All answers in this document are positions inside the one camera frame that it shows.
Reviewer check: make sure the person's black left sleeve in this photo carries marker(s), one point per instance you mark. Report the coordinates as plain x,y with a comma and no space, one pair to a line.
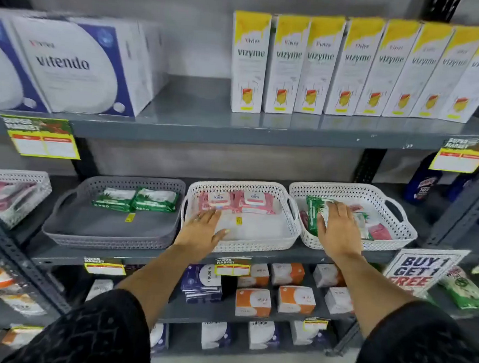
87,332

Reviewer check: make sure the person's right hand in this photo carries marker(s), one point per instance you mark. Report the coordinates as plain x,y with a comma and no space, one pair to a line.
341,232

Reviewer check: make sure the yellow green price tag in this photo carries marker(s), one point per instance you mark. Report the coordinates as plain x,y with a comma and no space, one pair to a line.
40,139
458,157

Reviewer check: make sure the person's left hand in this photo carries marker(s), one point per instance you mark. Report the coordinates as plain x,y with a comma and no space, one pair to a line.
200,232

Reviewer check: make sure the white perforated basket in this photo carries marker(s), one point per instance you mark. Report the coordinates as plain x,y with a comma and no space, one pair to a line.
36,184
260,230
397,229

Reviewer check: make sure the white red offer sign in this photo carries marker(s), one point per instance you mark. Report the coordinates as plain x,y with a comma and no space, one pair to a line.
423,268

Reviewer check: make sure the purple white box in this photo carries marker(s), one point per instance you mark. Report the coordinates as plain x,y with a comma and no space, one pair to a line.
100,289

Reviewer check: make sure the row of orange white packets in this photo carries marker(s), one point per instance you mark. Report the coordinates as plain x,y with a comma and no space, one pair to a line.
20,335
7,289

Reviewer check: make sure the person's left forearm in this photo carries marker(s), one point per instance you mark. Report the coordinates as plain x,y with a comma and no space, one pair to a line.
161,276

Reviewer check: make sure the person's black sleeve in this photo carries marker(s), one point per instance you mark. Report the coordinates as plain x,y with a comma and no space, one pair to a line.
424,351
87,332

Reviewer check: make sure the person's right forearm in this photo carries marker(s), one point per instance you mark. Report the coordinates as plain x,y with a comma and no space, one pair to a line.
367,288

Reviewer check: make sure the stack of blue flat boxes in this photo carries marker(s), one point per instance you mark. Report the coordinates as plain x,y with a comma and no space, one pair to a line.
200,281

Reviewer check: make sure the row of yellow white boxes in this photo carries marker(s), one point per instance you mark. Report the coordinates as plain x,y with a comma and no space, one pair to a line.
356,64

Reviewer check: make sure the person's black right sleeve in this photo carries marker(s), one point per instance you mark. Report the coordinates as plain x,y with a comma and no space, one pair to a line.
424,351

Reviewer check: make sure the small yellow price tag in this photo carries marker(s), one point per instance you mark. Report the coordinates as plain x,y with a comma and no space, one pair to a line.
315,324
104,266
232,267

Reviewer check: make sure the group of orange white boxes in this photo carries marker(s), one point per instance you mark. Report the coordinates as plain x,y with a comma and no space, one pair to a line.
253,302

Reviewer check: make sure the small blue white box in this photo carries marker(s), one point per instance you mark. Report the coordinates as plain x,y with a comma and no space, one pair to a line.
215,335
263,335
306,333
157,338

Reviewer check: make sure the large white blue box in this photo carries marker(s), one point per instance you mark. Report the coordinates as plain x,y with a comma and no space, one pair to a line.
74,67
4,74
156,53

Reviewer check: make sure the grey perforated basket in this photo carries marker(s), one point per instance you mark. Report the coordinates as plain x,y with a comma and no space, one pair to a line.
107,227

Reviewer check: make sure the grey metal shelving unit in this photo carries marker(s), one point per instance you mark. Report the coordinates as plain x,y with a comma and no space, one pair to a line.
460,213
8,248

